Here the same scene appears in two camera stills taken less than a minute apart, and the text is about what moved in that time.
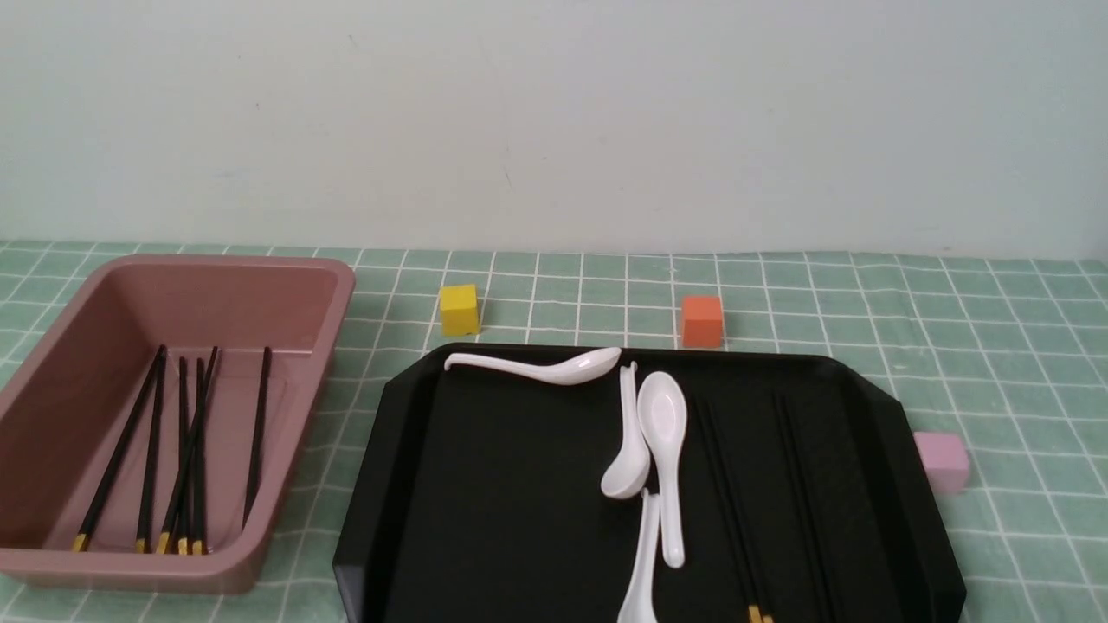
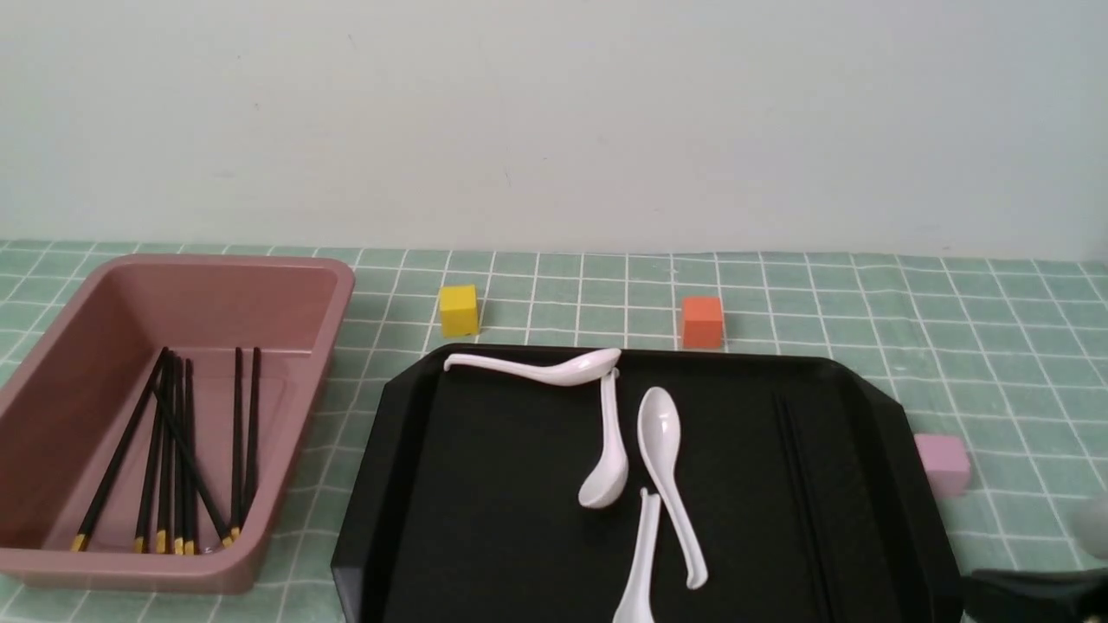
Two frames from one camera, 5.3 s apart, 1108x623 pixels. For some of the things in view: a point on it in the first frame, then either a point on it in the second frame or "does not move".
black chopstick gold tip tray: (724, 512) -> (194, 468)
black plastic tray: (476, 496) does not move
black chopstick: (183, 528) -> (165, 455)
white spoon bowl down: (628, 476) -> (606, 488)
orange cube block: (702, 321) does not move
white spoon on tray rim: (570, 369) does not move
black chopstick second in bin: (144, 536) does not move
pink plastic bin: (152, 433) does not move
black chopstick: (198, 469) -> (178, 519)
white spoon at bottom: (638, 605) does not move
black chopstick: (94, 504) does not move
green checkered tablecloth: (1008, 357) does not move
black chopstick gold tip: (762, 613) -> (234, 531)
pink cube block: (947, 459) does not move
